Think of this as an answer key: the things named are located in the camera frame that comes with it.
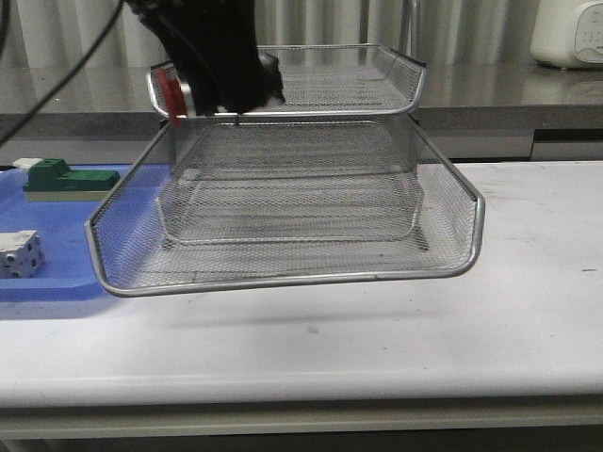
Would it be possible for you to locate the red emergency stop button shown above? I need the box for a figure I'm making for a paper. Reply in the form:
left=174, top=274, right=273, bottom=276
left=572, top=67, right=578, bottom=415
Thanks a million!
left=156, top=68, right=195, bottom=128

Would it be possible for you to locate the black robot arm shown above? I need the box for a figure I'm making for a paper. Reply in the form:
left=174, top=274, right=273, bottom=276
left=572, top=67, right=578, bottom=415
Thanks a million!
left=128, top=1, right=285, bottom=122

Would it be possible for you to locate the grey back counter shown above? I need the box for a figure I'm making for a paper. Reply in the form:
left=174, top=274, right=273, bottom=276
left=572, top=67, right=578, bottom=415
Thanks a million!
left=1, top=63, right=602, bottom=166

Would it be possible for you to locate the blue plastic tray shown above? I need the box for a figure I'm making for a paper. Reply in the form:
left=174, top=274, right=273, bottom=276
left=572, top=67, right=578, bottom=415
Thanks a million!
left=0, top=162, right=166, bottom=303

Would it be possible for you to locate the green electrical component block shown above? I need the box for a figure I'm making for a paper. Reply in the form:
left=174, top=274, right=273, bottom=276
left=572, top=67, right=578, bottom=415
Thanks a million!
left=23, top=158, right=121, bottom=202

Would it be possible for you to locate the white terminal block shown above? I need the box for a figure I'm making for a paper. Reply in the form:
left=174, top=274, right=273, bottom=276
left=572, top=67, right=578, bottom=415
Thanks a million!
left=1, top=230, right=44, bottom=279

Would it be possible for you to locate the white appliance on counter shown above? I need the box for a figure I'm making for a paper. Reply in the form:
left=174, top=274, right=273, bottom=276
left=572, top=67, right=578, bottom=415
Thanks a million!
left=530, top=0, right=602, bottom=70

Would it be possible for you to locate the black cable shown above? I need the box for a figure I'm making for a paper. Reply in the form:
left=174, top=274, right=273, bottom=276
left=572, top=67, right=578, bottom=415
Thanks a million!
left=0, top=0, right=124, bottom=145

